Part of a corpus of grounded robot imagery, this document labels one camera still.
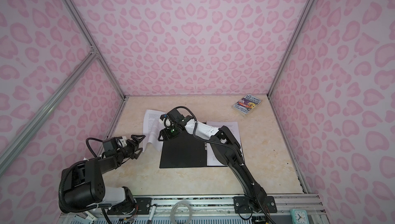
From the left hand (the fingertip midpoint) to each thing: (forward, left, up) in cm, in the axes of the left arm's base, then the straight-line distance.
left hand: (144, 139), depth 90 cm
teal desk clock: (-38, -76, -3) cm, 85 cm away
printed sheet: (-10, -40, -6) cm, 41 cm away
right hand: (+1, -11, +2) cm, 11 cm away
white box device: (-37, +20, -3) cm, 42 cm away
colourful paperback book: (+29, -66, -5) cm, 72 cm away
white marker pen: (-35, -10, -5) cm, 37 cm away
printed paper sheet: (+12, -1, -4) cm, 12 cm away
